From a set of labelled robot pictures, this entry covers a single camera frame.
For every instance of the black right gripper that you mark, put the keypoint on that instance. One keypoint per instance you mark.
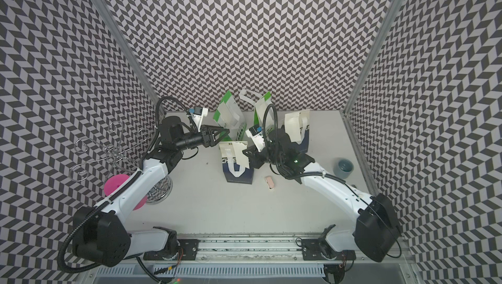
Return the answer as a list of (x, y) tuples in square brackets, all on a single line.
[(253, 156)]

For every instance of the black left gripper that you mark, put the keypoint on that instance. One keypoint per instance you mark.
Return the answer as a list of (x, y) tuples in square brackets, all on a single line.
[(208, 135)]

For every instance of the green white bag front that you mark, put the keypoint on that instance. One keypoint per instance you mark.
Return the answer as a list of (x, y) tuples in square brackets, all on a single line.
[(229, 116)]

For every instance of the green white bag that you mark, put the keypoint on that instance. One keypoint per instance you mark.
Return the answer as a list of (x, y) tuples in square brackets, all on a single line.
[(229, 116), (259, 102)]

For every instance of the navy cream Cheerful bag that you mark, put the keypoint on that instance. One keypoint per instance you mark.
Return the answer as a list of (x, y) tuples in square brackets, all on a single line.
[(231, 170), (304, 145)]

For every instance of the small pink stapler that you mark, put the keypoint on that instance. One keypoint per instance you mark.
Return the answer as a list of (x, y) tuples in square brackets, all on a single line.
[(270, 183)]

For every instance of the cream receipt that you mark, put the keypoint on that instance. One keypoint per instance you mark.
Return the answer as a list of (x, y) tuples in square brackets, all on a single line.
[(292, 125), (240, 157)]

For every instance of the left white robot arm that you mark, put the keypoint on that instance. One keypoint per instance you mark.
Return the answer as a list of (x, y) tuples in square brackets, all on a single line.
[(99, 237)]

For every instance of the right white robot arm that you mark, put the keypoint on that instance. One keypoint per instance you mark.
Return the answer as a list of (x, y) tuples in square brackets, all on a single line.
[(374, 227)]

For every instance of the grey blue cup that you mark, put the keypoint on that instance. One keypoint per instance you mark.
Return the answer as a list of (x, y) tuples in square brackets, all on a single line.
[(343, 168)]

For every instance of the pink plastic cup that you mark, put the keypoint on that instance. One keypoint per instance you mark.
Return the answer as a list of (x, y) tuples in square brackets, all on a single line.
[(113, 183)]

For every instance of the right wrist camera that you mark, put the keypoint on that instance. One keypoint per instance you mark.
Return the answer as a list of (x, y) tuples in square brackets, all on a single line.
[(256, 134)]

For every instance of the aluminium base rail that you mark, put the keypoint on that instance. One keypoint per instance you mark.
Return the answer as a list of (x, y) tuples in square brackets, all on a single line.
[(243, 248)]

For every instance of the silver wire stand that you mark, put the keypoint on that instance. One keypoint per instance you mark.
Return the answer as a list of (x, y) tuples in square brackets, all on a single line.
[(114, 157)]

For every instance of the white vented cable duct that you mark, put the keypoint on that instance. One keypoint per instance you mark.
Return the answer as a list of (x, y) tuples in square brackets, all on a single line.
[(235, 271)]

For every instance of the aluminium corner post left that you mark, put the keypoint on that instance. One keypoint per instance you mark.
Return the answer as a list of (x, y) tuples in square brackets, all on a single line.
[(121, 41)]

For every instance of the aluminium corner post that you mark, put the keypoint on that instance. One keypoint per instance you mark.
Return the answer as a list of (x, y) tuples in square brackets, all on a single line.
[(121, 41), (376, 47)]

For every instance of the aluminium corner post right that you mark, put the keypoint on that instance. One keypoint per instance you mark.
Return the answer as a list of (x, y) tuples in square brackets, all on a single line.
[(376, 47)]

